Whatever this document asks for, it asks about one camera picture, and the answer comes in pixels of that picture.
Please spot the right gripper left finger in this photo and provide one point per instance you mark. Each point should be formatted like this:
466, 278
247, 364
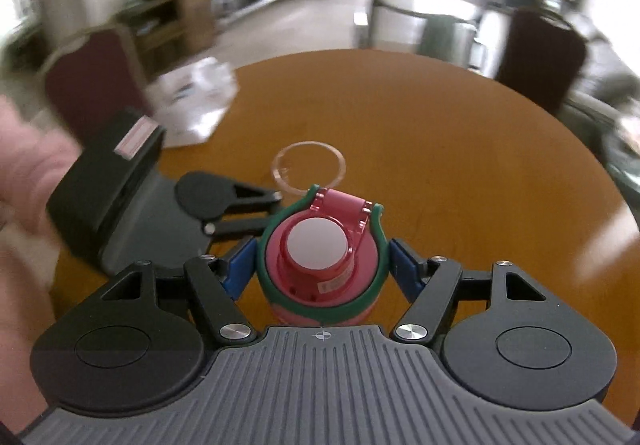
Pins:
216, 284

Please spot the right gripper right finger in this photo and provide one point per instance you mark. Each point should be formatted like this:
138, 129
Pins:
429, 285

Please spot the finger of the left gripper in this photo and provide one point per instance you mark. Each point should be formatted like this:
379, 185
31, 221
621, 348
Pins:
226, 229
206, 196

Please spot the pink green bottle cap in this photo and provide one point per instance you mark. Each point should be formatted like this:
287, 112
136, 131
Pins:
327, 249

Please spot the pink transparent water bottle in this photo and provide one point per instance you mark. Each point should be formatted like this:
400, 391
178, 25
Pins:
320, 317

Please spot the person left hand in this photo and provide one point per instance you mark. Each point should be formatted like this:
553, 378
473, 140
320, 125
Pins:
33, 162

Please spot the white plastic bag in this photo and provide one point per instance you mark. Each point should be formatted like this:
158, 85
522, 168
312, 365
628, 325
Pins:
191, 101

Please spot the maroon chair left side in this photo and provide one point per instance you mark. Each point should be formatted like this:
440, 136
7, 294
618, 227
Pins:
91, 77

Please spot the wooden side cabinet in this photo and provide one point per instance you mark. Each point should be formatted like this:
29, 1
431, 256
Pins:
167, 32

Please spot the grey sofa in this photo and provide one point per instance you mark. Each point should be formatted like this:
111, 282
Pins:
605, 87

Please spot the dark chair far side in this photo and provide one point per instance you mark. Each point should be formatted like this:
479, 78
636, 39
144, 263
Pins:
542, 57

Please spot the wooden armchair with green cloth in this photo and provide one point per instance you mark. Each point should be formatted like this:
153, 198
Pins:
445, 30

